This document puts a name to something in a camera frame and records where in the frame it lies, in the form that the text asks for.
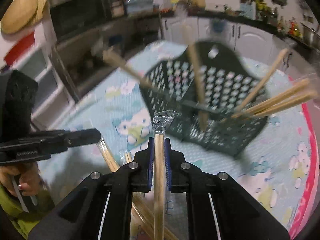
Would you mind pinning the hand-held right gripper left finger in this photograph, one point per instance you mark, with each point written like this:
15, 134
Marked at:
150, 165

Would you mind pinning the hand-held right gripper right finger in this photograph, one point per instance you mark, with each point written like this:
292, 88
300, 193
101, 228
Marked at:
168, 165

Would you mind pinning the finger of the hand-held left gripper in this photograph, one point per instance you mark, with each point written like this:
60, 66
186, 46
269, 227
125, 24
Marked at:
85, 137

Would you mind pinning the bamboo chopstick pair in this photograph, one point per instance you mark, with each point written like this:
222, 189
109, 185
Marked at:
159, 170
108, 155
287, 105
262, 80
125, 66
280, 95

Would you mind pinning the pile of chopsticks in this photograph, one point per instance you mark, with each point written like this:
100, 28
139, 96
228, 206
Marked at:
142, 211

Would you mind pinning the green plastic utensil basket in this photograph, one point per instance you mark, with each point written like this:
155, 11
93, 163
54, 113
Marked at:
220, 140

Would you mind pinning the person's left forearm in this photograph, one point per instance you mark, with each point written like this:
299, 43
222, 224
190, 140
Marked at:
8, 203

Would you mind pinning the person's left hand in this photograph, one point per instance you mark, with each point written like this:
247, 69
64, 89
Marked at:
27, 180

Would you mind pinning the plastic drawer unit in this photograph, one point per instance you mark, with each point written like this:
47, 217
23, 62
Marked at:
42, 80

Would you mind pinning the red plastic basin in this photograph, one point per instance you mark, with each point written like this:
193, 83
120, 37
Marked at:
20, 48

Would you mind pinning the metal shelf rack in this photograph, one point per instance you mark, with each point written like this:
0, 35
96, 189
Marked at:
87, 52

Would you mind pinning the round wooden board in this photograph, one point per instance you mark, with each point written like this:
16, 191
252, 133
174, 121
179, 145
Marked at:
22, 10

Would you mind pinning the black microwave oven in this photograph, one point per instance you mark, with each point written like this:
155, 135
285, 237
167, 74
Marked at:
75, 15

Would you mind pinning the pink blanket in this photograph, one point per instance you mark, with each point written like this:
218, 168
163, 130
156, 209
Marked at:
308, 167

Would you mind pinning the blue plastic dish tub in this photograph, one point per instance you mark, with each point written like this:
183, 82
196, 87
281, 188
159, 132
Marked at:
138, 5

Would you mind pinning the blue hanging basket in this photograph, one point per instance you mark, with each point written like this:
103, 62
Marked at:
219, 27

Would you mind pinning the white base cabinets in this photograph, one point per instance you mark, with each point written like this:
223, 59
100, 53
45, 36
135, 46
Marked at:
252, 37

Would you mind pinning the black countertop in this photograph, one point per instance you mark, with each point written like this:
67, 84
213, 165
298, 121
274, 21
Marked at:
262, 25

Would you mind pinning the row of sauce bottles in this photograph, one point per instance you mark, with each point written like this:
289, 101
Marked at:
291, 27

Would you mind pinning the steel stockpot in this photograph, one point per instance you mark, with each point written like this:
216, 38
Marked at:
311, 36

